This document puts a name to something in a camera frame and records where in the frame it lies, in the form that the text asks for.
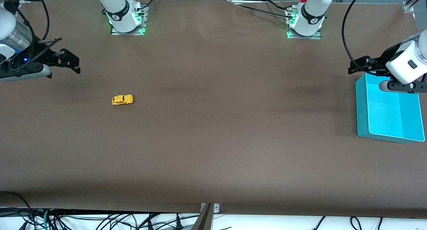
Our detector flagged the yellow beetle toy car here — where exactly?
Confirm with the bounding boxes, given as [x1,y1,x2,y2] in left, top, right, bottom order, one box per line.
[111,94,134,106]

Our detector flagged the teal plastic bin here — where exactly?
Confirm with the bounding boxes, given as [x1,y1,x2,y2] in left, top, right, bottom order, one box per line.
[355,73,425,144]

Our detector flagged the dark metal bar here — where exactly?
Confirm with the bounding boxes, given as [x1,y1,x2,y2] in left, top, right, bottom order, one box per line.
[191,203,214,230]

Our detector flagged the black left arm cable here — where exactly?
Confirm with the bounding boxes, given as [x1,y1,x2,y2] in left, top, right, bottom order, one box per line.
[341,0,387,76]

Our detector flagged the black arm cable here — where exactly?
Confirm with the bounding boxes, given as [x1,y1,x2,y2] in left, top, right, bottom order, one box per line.
[341,0,387,76]
[7,0,51,71]

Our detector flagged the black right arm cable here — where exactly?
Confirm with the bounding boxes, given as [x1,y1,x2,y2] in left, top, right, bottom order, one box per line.
[7,0,51,71]

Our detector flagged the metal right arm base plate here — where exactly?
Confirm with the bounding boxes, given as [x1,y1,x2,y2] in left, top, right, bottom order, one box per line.
[110,3,147,36]

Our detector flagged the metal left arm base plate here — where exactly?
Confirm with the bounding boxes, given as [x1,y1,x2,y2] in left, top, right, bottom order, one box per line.
[286,8,323,40]

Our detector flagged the black base connector cables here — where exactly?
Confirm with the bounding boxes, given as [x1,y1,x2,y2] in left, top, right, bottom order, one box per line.
[132,0,162,14]

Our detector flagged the short black table cable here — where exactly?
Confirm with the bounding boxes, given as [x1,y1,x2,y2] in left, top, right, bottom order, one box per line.
[265,0,294,11]

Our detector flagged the long black table cable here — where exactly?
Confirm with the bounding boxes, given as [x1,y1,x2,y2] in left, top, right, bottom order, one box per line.
[232,3,294,20]

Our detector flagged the black looped floor cable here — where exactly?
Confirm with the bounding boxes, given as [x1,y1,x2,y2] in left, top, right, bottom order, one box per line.
[0,191,35,230]

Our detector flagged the black tangled floor cable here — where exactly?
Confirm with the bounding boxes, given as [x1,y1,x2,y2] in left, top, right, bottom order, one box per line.
[50,213,200,230]

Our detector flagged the small metal edge bracket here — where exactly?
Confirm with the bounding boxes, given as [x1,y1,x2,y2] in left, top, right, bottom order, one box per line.
[200,203,220,214]

